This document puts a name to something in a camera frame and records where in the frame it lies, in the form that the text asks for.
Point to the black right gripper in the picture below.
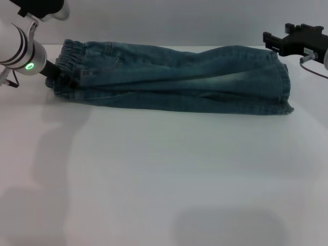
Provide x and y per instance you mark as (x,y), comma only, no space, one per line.
(302,42)

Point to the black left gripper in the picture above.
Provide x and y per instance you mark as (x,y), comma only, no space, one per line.
(51,70)

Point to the blue denim shorts with print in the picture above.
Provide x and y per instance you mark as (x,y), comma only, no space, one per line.
(179,84)

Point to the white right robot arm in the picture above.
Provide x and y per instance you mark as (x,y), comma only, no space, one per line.
(326,59)

